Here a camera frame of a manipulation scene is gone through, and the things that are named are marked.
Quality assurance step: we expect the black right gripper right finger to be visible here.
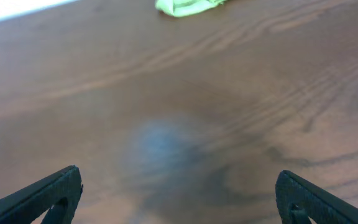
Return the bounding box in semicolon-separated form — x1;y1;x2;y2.
275;170;358;224

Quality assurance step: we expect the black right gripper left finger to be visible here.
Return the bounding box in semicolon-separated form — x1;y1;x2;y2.
0;166;83;224

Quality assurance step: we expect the crumpled green cloth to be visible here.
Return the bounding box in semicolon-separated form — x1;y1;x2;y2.
155;0;226;17

